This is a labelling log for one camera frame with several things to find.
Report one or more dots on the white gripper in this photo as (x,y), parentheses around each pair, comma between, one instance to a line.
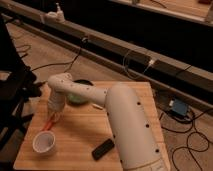
(55,104)

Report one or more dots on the white object on rail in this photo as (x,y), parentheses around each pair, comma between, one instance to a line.
(58,15)

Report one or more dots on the blue power box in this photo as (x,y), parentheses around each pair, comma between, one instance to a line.
(178,108)

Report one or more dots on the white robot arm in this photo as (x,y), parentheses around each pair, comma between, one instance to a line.
(134,139)

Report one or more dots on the green bowl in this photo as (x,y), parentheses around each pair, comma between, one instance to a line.
(73,99)

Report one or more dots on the white cloth piece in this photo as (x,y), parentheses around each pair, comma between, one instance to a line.
(97,106)

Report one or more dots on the white paper cup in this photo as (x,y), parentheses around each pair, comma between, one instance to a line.
(44,143)

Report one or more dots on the black rectangular remote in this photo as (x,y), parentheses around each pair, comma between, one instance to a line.
(102,149)

